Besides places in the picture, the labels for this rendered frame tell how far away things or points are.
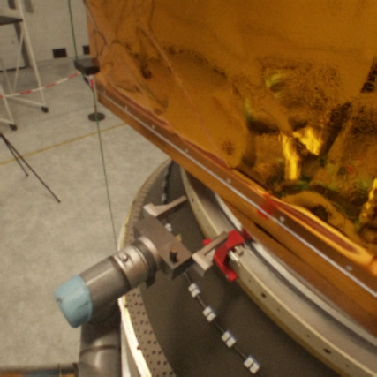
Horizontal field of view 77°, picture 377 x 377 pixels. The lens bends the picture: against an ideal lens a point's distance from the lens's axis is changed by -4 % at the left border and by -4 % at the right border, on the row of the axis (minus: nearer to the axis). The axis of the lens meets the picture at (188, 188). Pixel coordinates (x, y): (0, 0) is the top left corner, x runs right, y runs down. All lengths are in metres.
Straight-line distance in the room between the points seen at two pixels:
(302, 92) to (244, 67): 0.11
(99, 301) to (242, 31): 0.49
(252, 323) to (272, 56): 0.60
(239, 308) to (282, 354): 0.14
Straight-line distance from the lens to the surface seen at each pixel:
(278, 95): 0.44
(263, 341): 0.73
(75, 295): 0.45
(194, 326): 0.84
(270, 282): 0.60
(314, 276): 0.60
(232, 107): 0.48
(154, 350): 1.01
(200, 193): 0.72
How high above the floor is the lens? 2.20
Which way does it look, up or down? 42 degrees down
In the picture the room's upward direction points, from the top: 9 degrees clockwise
